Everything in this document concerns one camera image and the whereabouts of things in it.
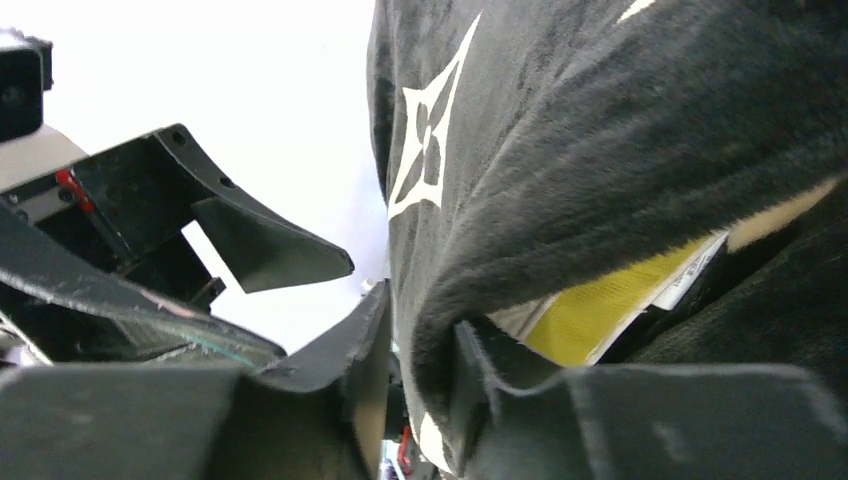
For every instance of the white yellow pillow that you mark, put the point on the white yellow pillow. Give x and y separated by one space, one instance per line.
577 326

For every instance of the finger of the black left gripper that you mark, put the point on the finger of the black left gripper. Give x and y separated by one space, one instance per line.
142 193
34 264

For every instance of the white pillow label tag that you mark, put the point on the white pillow label tag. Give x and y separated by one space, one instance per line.
669 298

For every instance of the black floral pillowcase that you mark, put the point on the black floral pillowcase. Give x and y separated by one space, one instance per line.
527 147

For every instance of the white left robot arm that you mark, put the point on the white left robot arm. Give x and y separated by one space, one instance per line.
95 266

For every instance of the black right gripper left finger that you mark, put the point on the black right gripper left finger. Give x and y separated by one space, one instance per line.
317 414

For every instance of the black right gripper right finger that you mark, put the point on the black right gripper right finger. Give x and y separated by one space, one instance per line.
518 416

